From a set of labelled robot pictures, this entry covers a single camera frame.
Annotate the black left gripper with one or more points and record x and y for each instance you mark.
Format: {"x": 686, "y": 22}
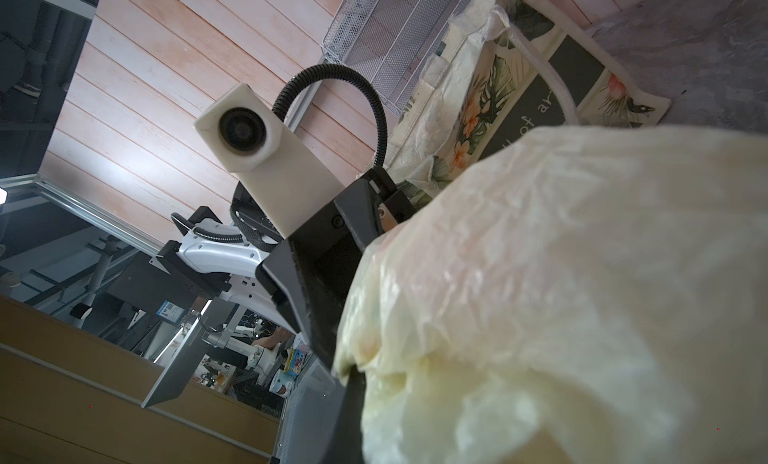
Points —
{"x": 309, "y": 274}

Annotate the orange-print plastic grocery bag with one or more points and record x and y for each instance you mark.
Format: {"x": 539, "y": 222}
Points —
{"x": 586, "y": 295}

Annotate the cream canvas tote bag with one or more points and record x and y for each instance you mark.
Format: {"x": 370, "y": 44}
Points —
{"x": 502, "y": 69}

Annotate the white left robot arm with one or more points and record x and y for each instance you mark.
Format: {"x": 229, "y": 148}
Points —
{"x": 210, "y": 250}

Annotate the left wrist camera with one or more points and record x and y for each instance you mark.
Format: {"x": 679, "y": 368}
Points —
{"x": 284, "y": 178}

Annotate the white wire mesh rack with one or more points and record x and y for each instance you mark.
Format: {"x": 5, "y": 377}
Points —
{"x": 389, "y": 41}

